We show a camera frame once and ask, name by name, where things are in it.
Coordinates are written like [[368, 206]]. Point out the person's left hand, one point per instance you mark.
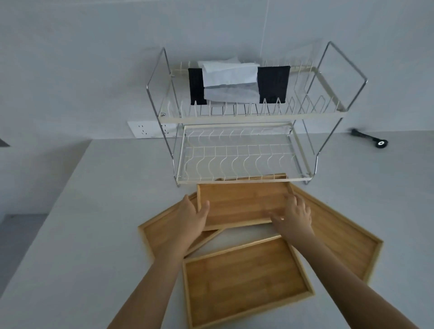
[[190, 222]]

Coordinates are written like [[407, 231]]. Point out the person's right hand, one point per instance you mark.
[[298, 220]]

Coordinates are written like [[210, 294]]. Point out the person's right thumb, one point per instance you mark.
[[277, 218]]

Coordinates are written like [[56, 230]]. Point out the person's left thumb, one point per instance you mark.
[[205, 210]]

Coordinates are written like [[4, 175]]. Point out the wooden bamboo tray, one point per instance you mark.
[[244, 203], [159, 234], [244, 281], [342, 237]]

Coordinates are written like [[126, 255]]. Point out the person's left forearm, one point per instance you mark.
[[156, 281]]

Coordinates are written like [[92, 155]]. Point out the person's right forearm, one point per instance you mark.
[[339, 281]]

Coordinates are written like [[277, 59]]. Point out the two-tier white dish rack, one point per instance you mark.
[[251, 117]]

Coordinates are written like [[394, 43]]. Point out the white paper bag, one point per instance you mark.
[[230, 79]]

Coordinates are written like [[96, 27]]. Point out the black cloth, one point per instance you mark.
[[273, 84]]

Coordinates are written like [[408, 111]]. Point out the white wall power socket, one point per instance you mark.
[[145, 129]]

